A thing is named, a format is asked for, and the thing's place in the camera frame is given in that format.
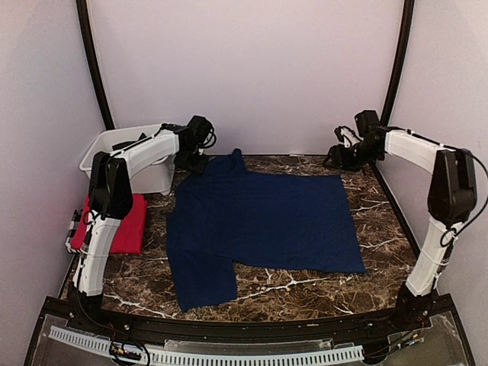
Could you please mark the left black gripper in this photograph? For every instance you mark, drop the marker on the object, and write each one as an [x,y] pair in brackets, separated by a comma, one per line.
[198,169]

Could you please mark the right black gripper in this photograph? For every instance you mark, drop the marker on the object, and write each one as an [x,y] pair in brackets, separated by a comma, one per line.
[338,158]

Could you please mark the navy blue t-shirt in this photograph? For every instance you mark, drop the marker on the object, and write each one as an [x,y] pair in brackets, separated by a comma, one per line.
[230,215]

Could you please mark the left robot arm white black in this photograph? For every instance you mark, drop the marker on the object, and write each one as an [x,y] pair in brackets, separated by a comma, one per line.
[110,190]

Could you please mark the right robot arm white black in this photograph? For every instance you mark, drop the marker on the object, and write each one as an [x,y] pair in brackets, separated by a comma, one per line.
[452,192]

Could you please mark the white plastic bin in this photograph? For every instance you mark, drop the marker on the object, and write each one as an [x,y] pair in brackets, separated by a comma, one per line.
[156,178]

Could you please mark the black clothes in bin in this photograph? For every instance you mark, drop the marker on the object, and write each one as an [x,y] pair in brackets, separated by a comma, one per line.
[126,144]

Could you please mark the folded red t-shirt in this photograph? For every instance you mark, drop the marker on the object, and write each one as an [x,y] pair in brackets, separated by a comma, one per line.
[129,236]

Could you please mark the black white striped folded cloth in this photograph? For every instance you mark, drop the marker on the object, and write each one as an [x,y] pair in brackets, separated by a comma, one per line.
[76,233]

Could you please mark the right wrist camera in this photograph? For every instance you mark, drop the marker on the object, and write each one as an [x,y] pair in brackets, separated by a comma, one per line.
[346,136]

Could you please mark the right black frame post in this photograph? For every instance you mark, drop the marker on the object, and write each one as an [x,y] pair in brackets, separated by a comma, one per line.
[398,62]

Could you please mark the black frame post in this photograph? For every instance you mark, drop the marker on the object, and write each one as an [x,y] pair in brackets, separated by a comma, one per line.
[92,61]
[398,62]

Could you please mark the black curved front rail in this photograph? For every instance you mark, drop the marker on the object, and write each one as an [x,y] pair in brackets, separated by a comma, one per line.
[359,328]

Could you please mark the left black frame post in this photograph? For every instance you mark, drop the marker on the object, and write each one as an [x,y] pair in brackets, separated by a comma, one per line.
[92,61]

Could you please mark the white slotted cable duct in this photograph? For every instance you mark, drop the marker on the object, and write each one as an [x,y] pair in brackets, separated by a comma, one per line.
[208,353]

